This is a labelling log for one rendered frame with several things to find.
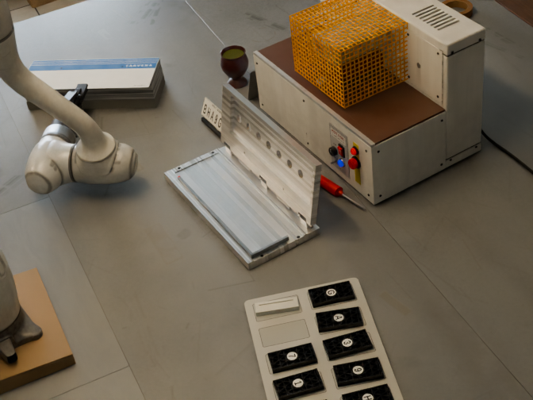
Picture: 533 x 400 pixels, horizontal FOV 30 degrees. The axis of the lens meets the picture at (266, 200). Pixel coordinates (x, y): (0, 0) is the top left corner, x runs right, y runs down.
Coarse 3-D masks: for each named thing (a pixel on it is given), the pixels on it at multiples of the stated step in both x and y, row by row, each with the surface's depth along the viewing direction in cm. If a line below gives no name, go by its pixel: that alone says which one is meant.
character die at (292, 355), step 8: (304, 344) 216; (272, 352) 215; (280, 352) 215; (288, 352) 214; (296, 352) 214; (304, 352) 214; (312, 352) 215; (272, 360) 213; (280, 360) 213; (288, 360) 213; (296, 360) 213; (304, 360) 212; (312, 360) 212; (272, 368) 212; (280, 368) 212; (288, 368) 212
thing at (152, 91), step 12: (36, 60) 304; (48, 60) 304; (60, 60) 303; (72, 60) 302; (84, 60) 301; (156, 72) 295; (156, 84) 294; (96, 96) 294; (108, 96) 294; (120, 96) 293; (132, 96) 293; (144, 96) 292; (156, 96) 294; (36, 108) 300; (84, 108) 298; (96, 108) 297; (108, 108) 297
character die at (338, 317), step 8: (320, 312) 222; (328, 312) 222; (336, 312) 222; (344, 312) 223; (352, 312) 222; (320, 320) 221; (328, 320) 220; (336, 320) 220; (344, 320) 220; (352, 320) 220; (360, 320) 220; (320, 328) 219; (328, 328) 219; (336, 328) 219; (344, 328) 219
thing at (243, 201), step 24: (192, 168) 267; (216, 168) 266; (240, 168) 265; (216, 192) 258; (240, 192) 257; (264, 192) 256; (240, 216) 250; (264, 216) 249; (288, 216) 248; (264, 240) 242; (288, 240) 241
